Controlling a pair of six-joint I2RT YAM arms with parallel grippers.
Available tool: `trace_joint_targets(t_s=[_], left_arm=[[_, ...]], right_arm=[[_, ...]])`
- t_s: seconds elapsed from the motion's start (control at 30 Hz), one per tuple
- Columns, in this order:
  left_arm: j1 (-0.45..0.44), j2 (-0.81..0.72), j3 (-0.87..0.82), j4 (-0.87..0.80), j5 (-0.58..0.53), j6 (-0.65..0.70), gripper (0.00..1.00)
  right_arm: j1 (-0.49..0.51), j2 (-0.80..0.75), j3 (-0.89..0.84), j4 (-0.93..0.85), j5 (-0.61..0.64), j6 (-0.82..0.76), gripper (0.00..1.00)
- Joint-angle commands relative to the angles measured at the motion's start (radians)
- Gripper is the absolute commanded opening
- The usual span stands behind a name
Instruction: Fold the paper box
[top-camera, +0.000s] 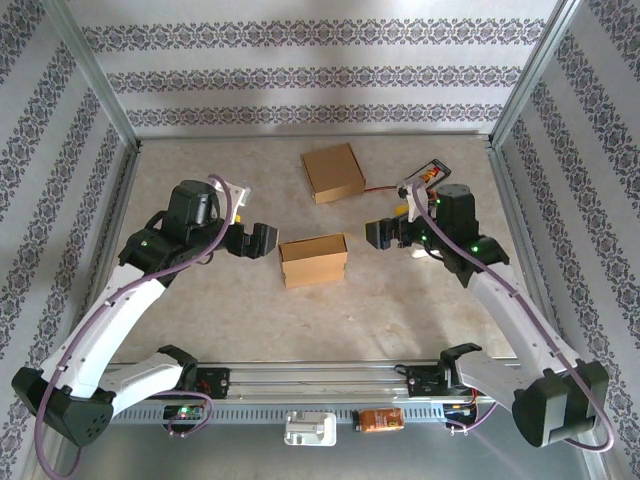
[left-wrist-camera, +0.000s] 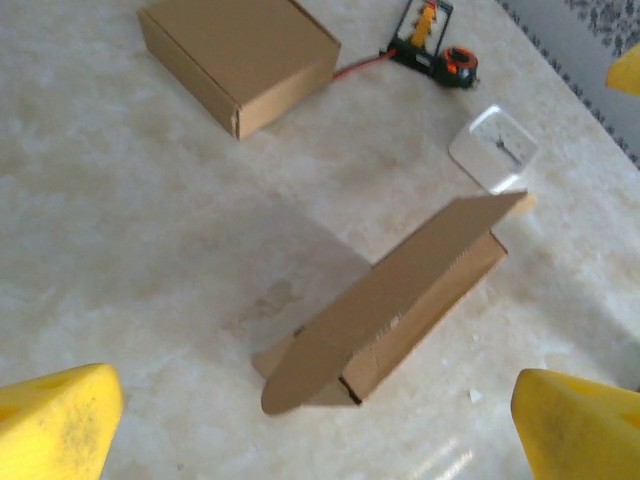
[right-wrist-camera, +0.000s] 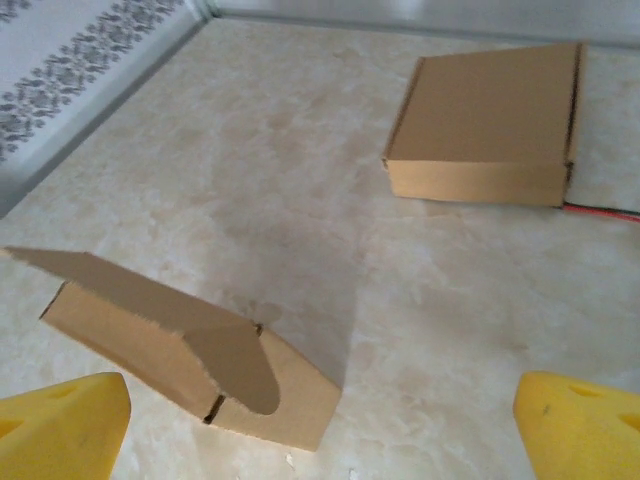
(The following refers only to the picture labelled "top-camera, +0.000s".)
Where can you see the brown cardboard mailer box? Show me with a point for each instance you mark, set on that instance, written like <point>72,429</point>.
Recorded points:
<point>312,262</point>
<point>332,172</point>

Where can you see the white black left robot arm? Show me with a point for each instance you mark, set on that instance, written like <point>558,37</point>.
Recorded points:
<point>100,330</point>

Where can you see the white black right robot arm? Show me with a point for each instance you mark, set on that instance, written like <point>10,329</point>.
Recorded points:
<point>520,320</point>

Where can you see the black parallel charging board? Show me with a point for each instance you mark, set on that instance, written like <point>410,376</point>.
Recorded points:
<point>432,172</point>

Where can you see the small green-lit circuit board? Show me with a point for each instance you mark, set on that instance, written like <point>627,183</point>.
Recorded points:
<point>184,412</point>

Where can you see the orange battery pack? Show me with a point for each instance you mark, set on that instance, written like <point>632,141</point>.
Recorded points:
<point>377,419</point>

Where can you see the grey metal sheet panel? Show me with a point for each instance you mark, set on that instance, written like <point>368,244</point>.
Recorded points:
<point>400,457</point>

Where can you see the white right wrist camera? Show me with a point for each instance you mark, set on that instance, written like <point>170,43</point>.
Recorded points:
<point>415,200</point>

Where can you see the aluminium side rail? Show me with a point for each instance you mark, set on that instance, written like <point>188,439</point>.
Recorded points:
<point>512,200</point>
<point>128,159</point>

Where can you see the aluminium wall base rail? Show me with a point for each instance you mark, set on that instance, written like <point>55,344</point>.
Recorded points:
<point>310,136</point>

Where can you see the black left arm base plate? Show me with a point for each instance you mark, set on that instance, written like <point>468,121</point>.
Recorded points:
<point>215,382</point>

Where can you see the aluminium corner post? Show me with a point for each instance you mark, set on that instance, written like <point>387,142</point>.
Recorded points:
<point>537,65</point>
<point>91,65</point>

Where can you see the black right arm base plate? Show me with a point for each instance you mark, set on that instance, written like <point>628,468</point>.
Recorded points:
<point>422,382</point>

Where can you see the aluminium mounting rail beam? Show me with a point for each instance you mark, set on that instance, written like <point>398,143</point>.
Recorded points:
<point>320,380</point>

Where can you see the white plastic bracket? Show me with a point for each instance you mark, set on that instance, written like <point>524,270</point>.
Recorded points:
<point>310,430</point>

